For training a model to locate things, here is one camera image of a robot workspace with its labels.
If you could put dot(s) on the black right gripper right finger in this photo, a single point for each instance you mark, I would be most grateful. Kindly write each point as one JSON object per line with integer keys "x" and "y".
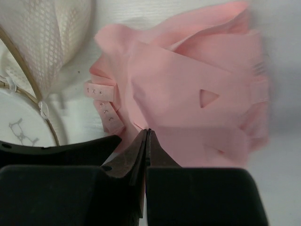
{"x": 178, "y": 196}

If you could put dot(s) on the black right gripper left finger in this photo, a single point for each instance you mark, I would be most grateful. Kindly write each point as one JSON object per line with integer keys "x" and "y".
{"x": 106, "y": 195}

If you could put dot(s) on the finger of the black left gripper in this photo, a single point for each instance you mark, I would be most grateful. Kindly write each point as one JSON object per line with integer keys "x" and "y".
{"x": 94, "y": 153}

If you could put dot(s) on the tan-trimmed white laundry bag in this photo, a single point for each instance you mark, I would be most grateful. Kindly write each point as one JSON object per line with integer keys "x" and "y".
{"x": 43, "y": 71}

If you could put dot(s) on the pink bra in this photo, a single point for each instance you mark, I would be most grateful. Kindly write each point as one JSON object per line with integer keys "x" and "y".
{"x": 197, "y": 79}

